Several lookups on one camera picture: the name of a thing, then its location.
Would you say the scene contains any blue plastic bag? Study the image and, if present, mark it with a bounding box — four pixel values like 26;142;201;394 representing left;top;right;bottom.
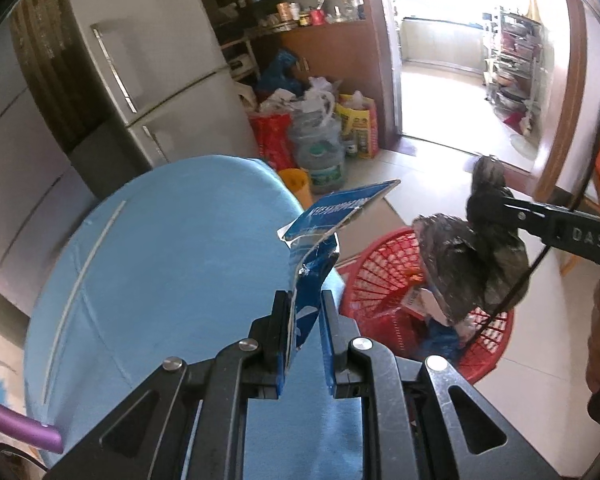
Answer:
425;320;463;361

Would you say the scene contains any torn blue foil wrapper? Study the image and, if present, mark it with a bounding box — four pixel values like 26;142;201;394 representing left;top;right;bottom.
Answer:
276;179;401;376

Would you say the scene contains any wooden shelf cabinet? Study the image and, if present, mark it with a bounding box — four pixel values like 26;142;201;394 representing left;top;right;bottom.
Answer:
187;0;396;158

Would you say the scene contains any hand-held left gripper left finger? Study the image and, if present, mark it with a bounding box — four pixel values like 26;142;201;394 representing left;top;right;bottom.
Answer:
45;290;293;480

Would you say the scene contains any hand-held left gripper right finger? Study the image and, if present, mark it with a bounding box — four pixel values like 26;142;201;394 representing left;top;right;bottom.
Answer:
317;290;561;480

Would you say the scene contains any dark plastic bag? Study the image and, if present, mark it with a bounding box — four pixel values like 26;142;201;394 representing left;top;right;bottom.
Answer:
412;155;531;326

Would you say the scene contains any orange plastic bucket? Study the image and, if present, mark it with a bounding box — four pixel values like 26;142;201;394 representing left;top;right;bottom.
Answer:
278;169;313;211

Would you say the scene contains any red bag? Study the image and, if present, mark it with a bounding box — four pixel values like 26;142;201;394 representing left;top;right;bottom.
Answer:
247;110;298;171

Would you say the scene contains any red plastic basket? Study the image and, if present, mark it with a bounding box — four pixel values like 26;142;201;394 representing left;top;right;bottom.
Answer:
336;227;515;386

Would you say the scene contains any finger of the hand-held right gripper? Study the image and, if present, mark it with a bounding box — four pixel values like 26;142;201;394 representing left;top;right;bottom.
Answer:
500;196;550;247

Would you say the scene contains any red white carton box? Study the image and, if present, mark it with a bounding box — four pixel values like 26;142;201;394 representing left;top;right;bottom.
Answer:
404;285;438;321

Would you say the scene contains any large clear water jug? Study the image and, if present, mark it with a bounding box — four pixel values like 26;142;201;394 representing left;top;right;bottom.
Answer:
287;105;346;196

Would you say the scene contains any silver refrigerator with handle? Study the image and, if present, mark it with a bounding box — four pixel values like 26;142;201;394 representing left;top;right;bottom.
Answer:
65;0;261;171

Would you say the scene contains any black cable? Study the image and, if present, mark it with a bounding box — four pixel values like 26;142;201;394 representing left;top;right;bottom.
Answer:
457;105;600;361

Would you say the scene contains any yellow bag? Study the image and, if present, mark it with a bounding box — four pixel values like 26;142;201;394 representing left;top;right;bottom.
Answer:
336;91;379;160

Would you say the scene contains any white plastic bag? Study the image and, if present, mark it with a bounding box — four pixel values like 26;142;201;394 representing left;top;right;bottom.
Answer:
260;76;341;116

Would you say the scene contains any flat cardboard sheet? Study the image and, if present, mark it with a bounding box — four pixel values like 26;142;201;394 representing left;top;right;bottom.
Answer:
337;195;421;266

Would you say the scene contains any grey three-door refrigerator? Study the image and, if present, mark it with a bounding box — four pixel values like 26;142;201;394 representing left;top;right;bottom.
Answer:
0;20;101;306

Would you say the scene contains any purple water bottle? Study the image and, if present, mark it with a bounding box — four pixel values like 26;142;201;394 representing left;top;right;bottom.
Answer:
0;392;63;453

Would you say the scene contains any small white rack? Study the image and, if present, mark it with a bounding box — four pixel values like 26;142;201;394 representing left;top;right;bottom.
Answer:
222;35;258;81

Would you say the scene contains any thin white stick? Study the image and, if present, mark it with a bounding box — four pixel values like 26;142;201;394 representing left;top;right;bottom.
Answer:
40;200;128;406

